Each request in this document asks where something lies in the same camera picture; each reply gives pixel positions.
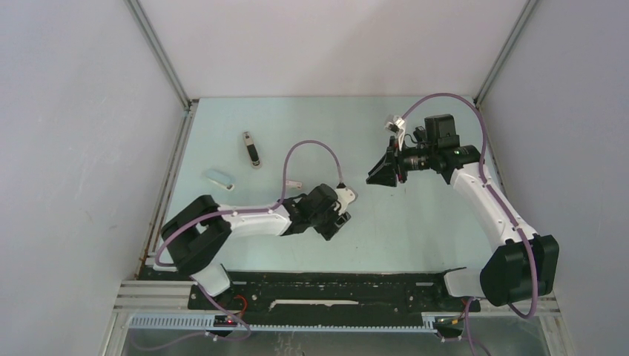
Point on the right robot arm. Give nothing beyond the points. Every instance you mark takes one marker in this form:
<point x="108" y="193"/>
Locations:
<point x="523" y="262"/>

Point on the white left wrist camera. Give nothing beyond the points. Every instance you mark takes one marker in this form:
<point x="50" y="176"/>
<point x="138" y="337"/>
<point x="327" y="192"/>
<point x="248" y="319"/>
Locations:
<point x="345" y="195"/>

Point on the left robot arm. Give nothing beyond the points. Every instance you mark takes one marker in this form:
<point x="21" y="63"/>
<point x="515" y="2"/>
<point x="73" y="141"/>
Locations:
<point x="192" y="239"/>

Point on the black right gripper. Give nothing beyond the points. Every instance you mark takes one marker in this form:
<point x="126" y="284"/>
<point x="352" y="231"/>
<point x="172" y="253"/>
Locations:
<point x="385" y="171"/>

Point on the beige and black large stapler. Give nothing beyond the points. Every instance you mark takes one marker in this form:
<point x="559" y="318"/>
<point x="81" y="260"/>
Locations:
<point x="251" y="150"/>

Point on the white staple box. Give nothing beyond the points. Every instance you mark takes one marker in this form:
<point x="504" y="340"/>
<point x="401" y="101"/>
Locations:
<point x="291" y="184"/>

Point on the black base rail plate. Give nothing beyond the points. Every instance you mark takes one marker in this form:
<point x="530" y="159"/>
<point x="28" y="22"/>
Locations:
<point x="337" y="300"/>

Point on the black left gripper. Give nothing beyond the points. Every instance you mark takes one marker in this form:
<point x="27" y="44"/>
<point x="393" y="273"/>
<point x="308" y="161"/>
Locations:
<point x="327" y="230"/>

